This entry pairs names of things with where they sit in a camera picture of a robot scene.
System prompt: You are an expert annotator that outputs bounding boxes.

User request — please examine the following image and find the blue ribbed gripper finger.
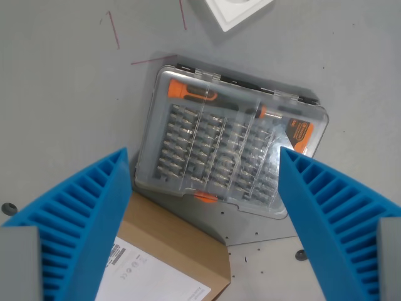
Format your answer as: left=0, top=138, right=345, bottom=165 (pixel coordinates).
left=279, top=146, right=401, bottom=301
left=0, top=147, right=132, bottom=301

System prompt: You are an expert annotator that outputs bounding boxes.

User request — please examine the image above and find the brown cardboard box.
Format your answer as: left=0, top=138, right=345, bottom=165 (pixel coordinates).
left=95, top=191, right=232, bottom=301

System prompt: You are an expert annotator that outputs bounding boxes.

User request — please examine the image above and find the white shipping label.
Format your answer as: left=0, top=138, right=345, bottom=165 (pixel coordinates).
left=95, top=235, right=212, bottom=301

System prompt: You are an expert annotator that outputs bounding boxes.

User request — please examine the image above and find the clear screwdriver bit set case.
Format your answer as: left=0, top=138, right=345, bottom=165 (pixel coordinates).
left=134, top=63, right=330, bottom=220

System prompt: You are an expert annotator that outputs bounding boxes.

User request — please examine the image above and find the orange black screwdriver handle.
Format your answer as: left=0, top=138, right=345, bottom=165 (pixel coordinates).
left=167, top=78, right=281, bottom=120

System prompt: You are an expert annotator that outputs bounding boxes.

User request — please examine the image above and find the white wall socket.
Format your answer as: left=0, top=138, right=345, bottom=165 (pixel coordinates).
left=203, top=0, right=276, bottom=33

